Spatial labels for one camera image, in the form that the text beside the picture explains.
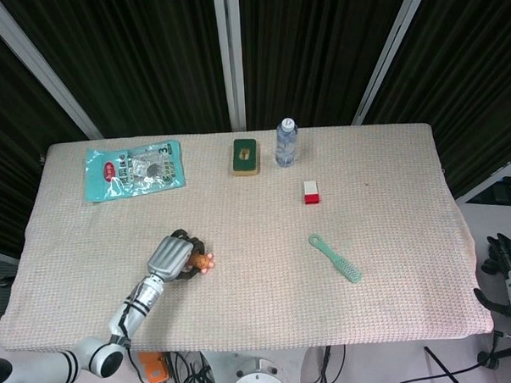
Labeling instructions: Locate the teal cleaning cloth package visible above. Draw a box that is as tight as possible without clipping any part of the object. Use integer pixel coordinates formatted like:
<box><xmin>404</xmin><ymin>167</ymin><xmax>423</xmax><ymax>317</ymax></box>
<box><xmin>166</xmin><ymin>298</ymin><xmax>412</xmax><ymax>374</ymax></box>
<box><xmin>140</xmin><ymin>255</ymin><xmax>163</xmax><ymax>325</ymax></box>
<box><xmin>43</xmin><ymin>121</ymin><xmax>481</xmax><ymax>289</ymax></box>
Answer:
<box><xmin>82</xmin><ymin>139</ymin><xmax>188</xmax><ymax>204</ymax></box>

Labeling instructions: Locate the beige waffle-weave table cloth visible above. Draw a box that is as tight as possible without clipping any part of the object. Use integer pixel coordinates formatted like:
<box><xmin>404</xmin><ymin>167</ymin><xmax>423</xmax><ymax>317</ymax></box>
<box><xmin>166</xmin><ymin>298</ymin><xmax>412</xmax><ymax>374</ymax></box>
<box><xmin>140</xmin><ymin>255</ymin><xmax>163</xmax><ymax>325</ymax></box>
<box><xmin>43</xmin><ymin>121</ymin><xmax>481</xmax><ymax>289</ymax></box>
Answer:
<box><xmin>0</xmin><ymin>119</ymin><xmax>496</xmax><ymax>362</ymax></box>

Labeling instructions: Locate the black pleated curtain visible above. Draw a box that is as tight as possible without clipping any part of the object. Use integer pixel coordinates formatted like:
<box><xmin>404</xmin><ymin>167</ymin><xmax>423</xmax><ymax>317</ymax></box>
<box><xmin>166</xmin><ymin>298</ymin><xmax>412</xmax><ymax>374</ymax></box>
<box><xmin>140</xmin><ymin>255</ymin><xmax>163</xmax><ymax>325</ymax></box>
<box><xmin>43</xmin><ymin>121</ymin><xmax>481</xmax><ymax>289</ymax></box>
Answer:
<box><xmin>0</xmin><ymin>0</ymin><xmax>511</xmax><ymax>263</ymax></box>

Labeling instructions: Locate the orange box device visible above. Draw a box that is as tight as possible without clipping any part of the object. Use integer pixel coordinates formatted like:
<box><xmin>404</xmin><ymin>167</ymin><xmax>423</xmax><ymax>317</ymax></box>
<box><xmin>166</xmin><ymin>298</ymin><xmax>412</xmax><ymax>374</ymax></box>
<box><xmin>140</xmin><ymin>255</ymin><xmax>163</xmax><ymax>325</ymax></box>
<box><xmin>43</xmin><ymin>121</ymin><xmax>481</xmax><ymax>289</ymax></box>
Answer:
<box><xmin>137</xmin><ymin>351</ymin><xmax>169</xmax><ymax>383</ymax></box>

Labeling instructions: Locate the black cable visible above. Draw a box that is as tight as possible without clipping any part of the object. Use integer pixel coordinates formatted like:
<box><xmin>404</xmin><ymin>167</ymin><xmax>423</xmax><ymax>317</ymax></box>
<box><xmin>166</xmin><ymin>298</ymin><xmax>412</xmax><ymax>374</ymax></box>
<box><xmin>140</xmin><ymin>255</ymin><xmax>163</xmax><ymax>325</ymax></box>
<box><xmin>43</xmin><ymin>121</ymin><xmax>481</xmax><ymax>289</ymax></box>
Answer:
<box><xmin>159</xmin><ymin>349</ymin><xmax>225</xmax><ymax>383</ymax></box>
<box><xmin>303</xmin><ymin>344</ymin><xmax>348</xmax><ymax>383</ymax></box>

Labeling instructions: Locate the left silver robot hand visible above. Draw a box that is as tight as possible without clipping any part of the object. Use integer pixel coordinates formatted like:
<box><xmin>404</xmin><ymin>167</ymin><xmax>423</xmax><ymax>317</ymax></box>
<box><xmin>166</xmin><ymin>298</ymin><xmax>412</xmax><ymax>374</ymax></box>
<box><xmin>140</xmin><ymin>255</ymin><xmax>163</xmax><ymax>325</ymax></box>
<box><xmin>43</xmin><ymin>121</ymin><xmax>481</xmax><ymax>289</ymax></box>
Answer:
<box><xmin>144</xmin><ymin>228</ymin><xmax>208</xmax><ymax>286</ymax></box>

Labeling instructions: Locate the red and white block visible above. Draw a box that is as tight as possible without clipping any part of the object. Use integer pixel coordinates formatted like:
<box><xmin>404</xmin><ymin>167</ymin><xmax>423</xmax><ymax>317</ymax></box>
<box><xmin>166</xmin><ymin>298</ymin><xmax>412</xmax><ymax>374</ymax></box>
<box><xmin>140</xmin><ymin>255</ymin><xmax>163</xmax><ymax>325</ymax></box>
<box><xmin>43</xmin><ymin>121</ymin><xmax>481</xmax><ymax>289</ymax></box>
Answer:
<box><xmin>302</xmin><ymin>180</ymin><xmax>322</xmax><ymax>207</ymax></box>

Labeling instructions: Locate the white metal frame post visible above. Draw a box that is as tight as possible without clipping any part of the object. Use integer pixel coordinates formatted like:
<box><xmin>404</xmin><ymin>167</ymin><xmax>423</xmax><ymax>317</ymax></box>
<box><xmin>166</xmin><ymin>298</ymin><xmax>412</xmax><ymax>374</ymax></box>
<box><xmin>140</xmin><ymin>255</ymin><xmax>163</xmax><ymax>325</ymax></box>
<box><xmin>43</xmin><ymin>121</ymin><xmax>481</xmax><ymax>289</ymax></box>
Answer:
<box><xmin>213</xmin><ymin>0</ymin><xmax>247</xmax><ymax>134</ymax></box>
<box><xmin>347</xmin><ymin>0</ymin><xmax>439</xmax><ymax>125</ymax></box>
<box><xmin>0</xmin><ymin>2</ymin><xmax>105</xmax><ymax>145</ymax></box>

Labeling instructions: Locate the green scrubbing brush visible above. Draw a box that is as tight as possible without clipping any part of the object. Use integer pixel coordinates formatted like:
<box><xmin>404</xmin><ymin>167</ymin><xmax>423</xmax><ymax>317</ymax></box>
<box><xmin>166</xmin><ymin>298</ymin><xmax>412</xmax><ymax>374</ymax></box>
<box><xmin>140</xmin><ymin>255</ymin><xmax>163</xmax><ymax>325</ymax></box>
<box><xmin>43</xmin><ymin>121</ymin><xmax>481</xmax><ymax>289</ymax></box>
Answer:
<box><xmin>308</xmin><ymin>231</ymin><xmax>364</xmax><ymax>286</ymax></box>

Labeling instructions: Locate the green and yellow sponge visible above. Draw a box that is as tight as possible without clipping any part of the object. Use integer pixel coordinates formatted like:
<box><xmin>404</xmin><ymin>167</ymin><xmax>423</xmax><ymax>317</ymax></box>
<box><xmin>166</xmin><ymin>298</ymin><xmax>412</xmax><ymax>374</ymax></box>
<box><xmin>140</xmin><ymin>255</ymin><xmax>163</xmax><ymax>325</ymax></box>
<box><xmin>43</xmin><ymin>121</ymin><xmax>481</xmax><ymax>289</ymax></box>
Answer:
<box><xmin>226</xmin><ymin>137</ymin><xmax>263</xmax><ymax>178</ymax></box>

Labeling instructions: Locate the round grey robot base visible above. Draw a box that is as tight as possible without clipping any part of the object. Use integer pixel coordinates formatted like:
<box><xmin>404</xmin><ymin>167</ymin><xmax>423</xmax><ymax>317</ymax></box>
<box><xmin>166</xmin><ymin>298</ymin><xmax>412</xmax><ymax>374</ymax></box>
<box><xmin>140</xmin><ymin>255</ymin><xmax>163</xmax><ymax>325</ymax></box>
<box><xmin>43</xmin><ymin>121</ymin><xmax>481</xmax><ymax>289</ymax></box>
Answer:
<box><xmin>224</xmin><ymin>353</ymin><xmax>291</xmax><ymax>383</ymax></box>

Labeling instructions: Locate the pink and orange turtle toy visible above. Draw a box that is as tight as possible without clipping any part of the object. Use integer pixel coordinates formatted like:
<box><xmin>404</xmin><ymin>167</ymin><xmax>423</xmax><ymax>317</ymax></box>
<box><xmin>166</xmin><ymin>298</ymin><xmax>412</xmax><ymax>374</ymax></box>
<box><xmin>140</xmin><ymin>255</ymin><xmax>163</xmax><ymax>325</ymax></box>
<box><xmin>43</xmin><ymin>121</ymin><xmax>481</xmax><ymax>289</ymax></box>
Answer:
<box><xmin>185</xmin><ymin>251</ymin><xmax>218</xmax><ymax>276</ymax></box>

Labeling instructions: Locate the clear plastic water bottle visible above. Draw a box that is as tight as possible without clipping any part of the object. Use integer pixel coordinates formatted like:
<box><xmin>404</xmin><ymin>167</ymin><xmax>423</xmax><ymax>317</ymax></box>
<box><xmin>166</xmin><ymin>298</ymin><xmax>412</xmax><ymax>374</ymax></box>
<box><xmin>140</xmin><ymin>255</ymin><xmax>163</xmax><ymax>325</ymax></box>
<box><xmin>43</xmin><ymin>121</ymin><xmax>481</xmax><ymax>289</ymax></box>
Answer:
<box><xmin>273</xmin><ymin>116</ymin><xmax>301</xmax><ymax>169</ymax></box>

